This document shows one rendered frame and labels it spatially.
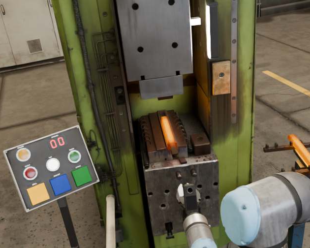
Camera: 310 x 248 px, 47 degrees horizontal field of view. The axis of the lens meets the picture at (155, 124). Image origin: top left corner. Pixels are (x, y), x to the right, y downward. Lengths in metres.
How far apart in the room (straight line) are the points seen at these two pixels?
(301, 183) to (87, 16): 1.18
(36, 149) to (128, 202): 0.74
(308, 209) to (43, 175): 1.12
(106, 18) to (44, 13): 5.18
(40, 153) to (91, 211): 1.47
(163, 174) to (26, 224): 1.61
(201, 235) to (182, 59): 0.76
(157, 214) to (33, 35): 5.37
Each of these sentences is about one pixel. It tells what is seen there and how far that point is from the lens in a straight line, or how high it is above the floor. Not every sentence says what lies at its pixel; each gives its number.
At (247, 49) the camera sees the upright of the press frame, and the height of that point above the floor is 1.39.
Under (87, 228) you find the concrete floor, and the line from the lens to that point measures 2.89.
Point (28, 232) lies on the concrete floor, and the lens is 3.04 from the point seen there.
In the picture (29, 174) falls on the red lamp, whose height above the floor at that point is 1.09.
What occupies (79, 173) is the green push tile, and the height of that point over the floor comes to 1.02.
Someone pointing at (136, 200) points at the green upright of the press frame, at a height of 0.57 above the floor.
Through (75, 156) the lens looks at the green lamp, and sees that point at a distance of 1.65.
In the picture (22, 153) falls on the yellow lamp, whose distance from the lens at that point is 1.62.
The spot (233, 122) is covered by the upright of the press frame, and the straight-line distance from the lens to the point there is 1.96.
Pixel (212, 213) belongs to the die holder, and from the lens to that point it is 2.02.
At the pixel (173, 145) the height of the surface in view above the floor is 1.02.
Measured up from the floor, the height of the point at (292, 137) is 0.98.
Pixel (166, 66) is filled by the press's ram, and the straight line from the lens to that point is 1.60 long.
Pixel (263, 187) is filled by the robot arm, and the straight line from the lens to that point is 0.83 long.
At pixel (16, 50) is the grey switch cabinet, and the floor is 0.37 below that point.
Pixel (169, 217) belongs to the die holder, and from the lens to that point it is 1.97.
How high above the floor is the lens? 1.93
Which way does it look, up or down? 28 degrees down
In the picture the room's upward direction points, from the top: 6 degrees counter-clockwise
